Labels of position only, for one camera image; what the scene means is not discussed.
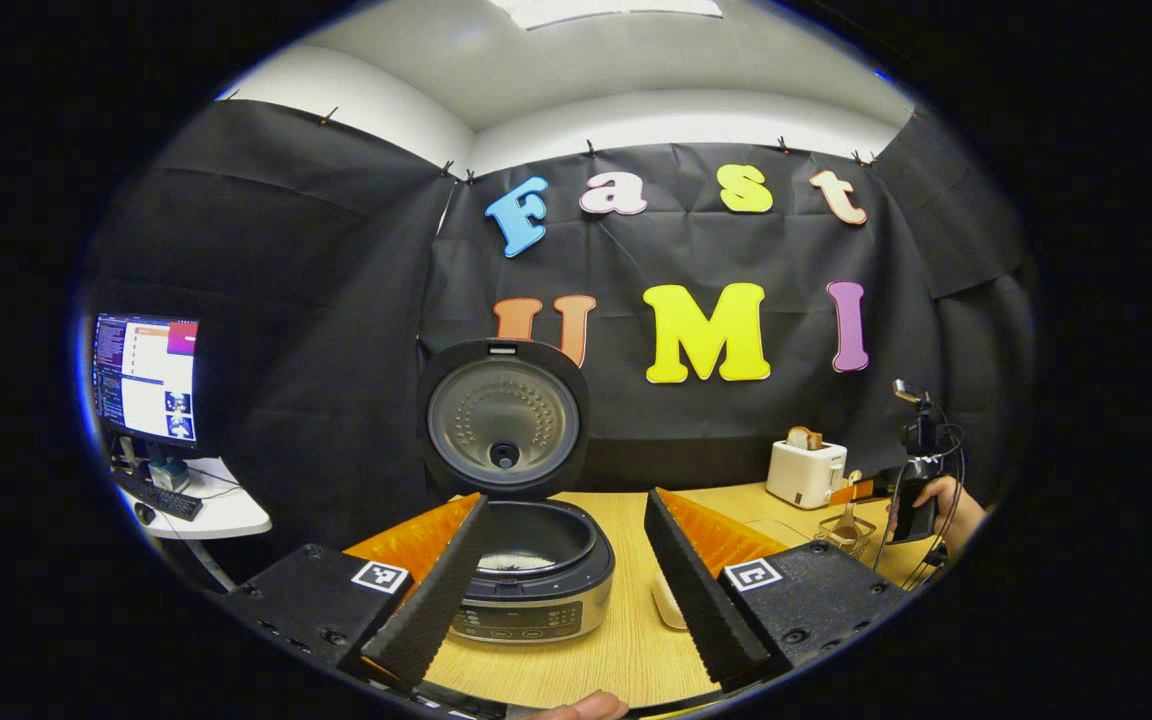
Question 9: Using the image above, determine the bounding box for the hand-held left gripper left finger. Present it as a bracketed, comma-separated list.
[224, 492, 490, 691]

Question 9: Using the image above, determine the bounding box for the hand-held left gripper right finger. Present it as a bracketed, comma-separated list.
[644, 487, 915, 694]

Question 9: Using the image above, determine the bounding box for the wire chopstick holder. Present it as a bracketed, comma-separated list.
[814, 515, 879, 559]

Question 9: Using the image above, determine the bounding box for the dark grey rice cooker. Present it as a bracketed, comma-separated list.
[416, 338, 617, 645]

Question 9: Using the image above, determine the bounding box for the white toaster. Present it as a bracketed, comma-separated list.
[766, 440, 849, 510]

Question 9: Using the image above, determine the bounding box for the clear plastic tray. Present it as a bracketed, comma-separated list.
[650, 512, 837, 633]

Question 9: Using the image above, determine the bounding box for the white side table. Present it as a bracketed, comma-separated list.
[114, 457, 273, 593]

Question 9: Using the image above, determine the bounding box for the black keyboard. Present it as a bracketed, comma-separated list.
[114, 470, 205, 522]

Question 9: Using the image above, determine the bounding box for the black backdrop cloth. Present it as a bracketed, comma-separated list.
[81, 100, 1037, 591]

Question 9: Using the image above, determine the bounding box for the computer monitor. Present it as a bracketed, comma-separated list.
[91, 313, 200, 451]

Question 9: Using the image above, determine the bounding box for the ceiling light panel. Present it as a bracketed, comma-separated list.
[489, 0, 724, 31]

